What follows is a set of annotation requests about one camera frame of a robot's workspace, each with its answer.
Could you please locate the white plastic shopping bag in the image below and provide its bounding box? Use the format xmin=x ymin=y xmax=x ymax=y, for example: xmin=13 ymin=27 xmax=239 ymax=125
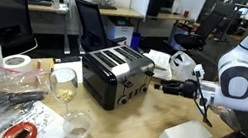
xmin=166 ymin=49 xmax=202 ymax=85

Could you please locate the white handwritten paper sheet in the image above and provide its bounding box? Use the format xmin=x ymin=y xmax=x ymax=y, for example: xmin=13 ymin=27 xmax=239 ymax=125
xmin=0 ymin=94 xmax=72 ymax=138

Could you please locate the clear bag of black items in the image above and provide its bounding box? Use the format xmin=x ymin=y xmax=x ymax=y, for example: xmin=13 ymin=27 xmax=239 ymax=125
xmin=0 ymin=84 xmax=47 ymax=124

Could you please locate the white wrist mounting block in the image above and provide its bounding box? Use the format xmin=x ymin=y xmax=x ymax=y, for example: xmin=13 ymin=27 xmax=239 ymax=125
xmin=197 ymin=79 xmax=221 ymax=108

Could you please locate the black keyboard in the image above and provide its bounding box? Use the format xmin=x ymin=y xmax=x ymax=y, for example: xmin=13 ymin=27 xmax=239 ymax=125
xmin=25 ymin=0 xmax=54 ymax=9

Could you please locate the clear wine glass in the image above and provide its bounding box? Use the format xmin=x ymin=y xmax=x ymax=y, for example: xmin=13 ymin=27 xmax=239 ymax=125
xmin=43 ymin=64 xmax=82 ymax=119

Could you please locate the red cup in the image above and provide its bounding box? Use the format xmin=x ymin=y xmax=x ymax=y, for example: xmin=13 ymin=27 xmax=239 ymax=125
xmin=182 ymin=9 xmax=190 ymax=19

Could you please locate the black toaster lever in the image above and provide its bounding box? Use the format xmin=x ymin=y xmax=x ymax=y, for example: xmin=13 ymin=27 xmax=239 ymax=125
xmin=122 ymin=79 xmax=135 ymax=90
xmin=144 ymin=70 xmax=156 ymax=78

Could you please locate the blue waste bin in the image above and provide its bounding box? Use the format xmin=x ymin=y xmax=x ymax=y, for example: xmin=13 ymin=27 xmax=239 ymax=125
xmin=129 ymin=31 xmax=143 ymax=52

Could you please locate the wooden office desk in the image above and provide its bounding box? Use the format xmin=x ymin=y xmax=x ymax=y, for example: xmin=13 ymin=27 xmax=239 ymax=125
xmin=143 ymin=8 xmax=197 ymax=41
xmin=95 ymin=3 xmax=146 ymax=35

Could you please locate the white tape roll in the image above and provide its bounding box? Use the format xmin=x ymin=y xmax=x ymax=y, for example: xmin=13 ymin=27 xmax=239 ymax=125
xmin=0 ymin=51 xmax=35 ymax=75

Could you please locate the white card box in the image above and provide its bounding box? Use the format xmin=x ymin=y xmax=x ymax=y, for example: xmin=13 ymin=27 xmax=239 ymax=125
xmin=49 ymin=55 xmax=87 ymax=85

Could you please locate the clear bag with pink zip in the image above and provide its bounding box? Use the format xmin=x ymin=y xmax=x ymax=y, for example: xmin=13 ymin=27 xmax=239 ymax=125
xmin=0 ymin=61 xmax=55 ymax=108

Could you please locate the wooden desk with keyboard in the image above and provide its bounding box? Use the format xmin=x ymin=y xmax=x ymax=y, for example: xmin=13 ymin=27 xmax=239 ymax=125
xmin=20 ymin=0 xmax=80 ymax=56

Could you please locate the white board panel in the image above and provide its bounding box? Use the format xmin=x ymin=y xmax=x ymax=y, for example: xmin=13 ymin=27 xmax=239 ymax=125
xmin=176 ymin=0 xmax=208 ymax=25

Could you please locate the white printer box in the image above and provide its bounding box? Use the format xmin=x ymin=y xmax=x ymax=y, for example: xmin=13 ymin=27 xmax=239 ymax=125
xmin=103 ymin=16 xmax=137 ymax=48

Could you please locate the black toaster knob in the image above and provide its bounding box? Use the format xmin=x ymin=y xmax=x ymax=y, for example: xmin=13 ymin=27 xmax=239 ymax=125
xmin=138 ymin=84 xmax=149 ymax=95
xmin=117 ymin=94 xmax=130 ymax=107

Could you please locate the red tape dispenser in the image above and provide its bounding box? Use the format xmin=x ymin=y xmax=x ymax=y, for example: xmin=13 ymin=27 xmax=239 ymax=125
xmin=1 ymin=118 xmax=40 ymax=138

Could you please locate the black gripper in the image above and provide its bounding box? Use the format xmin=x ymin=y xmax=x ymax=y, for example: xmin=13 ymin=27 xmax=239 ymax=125
xmin=152 ymin=73 xmax=205 ymax=101

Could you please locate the white napkin stack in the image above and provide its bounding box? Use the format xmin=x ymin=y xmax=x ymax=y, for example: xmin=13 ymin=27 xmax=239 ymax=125
xmin=146 ymin=48 xmax=172 ymax=71

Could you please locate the clear plastic cup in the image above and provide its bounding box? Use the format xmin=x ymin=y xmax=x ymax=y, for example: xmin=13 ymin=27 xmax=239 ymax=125
xmin=60 ymin=109 xmax=95 ymax=138

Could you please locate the black office chair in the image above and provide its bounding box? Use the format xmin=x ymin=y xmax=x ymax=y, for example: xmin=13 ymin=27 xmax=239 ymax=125
xmin=64 ymin=0 xmax=133 ymax=60
xmin=171 ymin=4 xmax=228 ymax=59

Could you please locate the black computer monitor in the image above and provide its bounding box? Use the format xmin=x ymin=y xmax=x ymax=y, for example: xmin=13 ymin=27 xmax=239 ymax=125
xmin=160 ymin=0 xmax=177 ymax=15

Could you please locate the silver black four-slot toaster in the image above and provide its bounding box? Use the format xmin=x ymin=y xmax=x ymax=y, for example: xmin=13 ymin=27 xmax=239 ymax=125
xmin=73 ymin=38 xmax=159 ymax=119

